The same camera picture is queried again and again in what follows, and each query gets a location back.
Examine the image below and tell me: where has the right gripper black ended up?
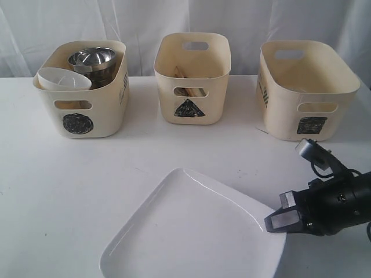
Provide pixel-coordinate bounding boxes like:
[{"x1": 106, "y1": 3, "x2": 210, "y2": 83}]
[{"x1": 264, "y1": 176, "x2": 357, "y2": 236}]

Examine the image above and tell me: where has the white square plate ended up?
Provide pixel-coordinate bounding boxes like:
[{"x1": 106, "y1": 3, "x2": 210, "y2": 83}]
[{"x1": 100, "y1": 169, "x2": 286, "y2": 277}]

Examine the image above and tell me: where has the wooden chopstick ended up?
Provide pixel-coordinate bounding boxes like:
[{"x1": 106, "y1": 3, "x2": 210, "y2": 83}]
[{"x1": 174, "y1": 67, "x2": 206, "y2": 97}]

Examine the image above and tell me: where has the steel bowl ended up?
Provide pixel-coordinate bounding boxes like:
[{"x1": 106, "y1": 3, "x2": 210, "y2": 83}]
[{"x1": 68, "y1": 47, "x2": 117, "y2": 89}]

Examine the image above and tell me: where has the white round bowl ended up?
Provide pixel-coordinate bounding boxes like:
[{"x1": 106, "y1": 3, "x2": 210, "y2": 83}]
[{"x1": 37, "y1": 67, "x2": 92, "y2": 91}]

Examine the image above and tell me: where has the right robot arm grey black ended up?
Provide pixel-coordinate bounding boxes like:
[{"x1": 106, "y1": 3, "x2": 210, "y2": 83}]
[{"x1": 264, "y1": 173, "x2": 370, "y2": 236}]

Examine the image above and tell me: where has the cream bin with square mark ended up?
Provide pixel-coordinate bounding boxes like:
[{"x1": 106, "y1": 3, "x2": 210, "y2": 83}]
[{"x1": 256, "y1": 40, "x2": 361, "y2": 141}]

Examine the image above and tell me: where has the cream bin with triangle mark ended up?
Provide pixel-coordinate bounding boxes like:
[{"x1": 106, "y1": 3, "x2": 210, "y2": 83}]
[{"x1": 154, "y1": 32, "x2": 231, "y2": 125}]

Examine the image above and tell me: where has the cream bin with circle mark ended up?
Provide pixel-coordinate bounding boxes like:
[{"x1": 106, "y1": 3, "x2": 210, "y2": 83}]
[{"x1": 33, "y1": 41, "x2": 129, "y2": 138}]

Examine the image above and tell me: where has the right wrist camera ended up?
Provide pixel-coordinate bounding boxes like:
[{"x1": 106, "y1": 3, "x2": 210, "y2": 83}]
[{"x1": 295, "y1": 138, "x2": 348, "y2": 179}]

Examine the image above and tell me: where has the black cable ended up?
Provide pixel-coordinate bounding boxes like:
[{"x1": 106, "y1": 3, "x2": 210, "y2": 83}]
[{"x1": 310, "y1": 162, "x2": 371, "y2": 244}]

